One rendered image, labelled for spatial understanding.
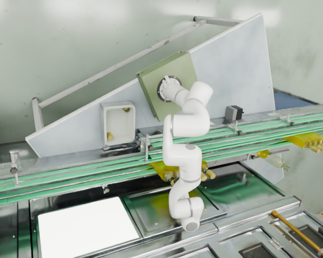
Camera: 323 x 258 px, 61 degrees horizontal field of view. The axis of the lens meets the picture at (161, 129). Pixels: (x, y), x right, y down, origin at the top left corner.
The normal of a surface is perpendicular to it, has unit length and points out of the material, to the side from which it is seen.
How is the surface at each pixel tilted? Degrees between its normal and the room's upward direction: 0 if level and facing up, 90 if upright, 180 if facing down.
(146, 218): 90
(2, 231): 90
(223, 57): 0
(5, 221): 90
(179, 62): 2
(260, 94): 0
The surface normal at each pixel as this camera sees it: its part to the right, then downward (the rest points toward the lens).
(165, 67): 0.41, 0.41
